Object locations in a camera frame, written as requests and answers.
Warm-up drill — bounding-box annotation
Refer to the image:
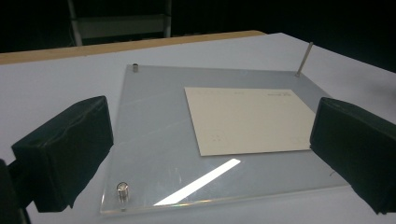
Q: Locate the grey metal stand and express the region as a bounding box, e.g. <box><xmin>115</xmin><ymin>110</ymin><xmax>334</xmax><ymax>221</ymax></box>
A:
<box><xmin>66</xmin><ymin>0</ymin><xmax>173</xmax><ymax>47</ymax></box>

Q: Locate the wooden table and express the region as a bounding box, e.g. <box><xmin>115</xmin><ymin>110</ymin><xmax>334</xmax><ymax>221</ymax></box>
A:
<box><xmin>0</xmin><ymin>30</ymin><xmax>267</xmax><ymax>65</ymax></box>

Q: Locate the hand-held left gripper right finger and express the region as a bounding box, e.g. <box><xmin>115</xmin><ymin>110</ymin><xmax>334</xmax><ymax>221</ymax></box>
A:
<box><xmin>309</xmin><ymin>96</ymin><xmax>396</xmax><ymax>216</ymax></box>

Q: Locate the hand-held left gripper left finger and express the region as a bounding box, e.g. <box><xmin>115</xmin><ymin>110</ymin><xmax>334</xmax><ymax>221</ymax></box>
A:
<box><xmin>11</xmin><ymin>95</ymin><xmax>114</xmax><ymax>214</ymax></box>

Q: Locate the painting print card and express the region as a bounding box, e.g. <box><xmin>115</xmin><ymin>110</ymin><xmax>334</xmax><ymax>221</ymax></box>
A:
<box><xmin>184</xmin><ymin>86</ymin><xmax>317</xmax><ymax>157</ymax></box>

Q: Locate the long metal frame rod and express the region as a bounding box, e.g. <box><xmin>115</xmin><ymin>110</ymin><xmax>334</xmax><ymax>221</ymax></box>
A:
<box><xmin>294</xmin><ymin>41</ymin><xmax>315</xmax><ymax>77</ymax></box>

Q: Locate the clear acrylic photo frame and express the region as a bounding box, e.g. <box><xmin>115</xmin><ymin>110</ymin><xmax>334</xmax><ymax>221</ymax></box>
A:
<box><xmin>100</xmin><ymin>63</ymin><xmax>349</xmax><ymax>216</ymax></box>

